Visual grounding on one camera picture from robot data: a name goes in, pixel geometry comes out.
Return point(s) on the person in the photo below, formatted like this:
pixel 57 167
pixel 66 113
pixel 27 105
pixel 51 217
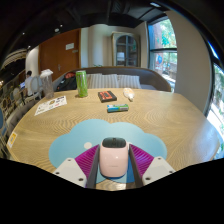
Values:
pixel 29 83

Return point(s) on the small green blue pack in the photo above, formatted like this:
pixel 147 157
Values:
pixel 117 108

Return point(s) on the pink computer mouse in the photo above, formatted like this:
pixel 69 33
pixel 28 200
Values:
pixel 114 160

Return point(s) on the white sticker sheet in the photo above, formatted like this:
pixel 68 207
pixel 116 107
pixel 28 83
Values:
pixel 50 105

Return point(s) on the arched glass cabinet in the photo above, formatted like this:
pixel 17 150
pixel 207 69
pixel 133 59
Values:
pixel 126 50

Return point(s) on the striped cushion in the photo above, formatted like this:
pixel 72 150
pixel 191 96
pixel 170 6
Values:
pixel 94 81
pixel 109 81
pixel 129 82

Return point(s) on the green drink can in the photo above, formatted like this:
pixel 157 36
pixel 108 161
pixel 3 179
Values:
pixel 82 85

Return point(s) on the yellow label sticker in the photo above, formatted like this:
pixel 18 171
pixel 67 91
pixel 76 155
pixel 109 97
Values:
pixel 12 139

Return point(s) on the white squeeze tube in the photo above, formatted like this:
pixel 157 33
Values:
pixel 128 94

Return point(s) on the grey tufted chair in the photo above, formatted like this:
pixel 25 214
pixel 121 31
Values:
pixel 20 115

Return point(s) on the brown wooden door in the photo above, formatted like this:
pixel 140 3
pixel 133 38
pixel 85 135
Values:
pixel 56 56

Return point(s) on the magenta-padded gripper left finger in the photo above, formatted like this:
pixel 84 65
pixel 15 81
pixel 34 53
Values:
pixel 71 171

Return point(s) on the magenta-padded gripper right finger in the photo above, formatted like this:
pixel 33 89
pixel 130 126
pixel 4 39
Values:
pixel 156 170

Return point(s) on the large side window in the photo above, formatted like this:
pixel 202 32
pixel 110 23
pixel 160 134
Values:
pixel 218 100

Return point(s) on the white dining chairs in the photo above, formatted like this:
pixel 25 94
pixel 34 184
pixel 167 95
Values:
pixel 36 88

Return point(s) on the clear shaker bottle white lid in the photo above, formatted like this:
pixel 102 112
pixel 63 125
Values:
pixel 47 85

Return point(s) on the white door sign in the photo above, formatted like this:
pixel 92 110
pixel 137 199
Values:
pixel 69 46

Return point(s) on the light blue cloud mouse pad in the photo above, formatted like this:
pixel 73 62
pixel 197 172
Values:
pixel 100 131

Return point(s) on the black and red flat box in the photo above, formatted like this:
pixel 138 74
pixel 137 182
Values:
pixel 107 96

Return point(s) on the black backpack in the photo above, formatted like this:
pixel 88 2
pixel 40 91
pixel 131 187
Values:
pixel 67 83

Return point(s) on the black-framed window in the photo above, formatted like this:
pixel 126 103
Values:
pixel 163 53

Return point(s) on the curved brown sofa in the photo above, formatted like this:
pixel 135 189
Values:
pixel 155 81

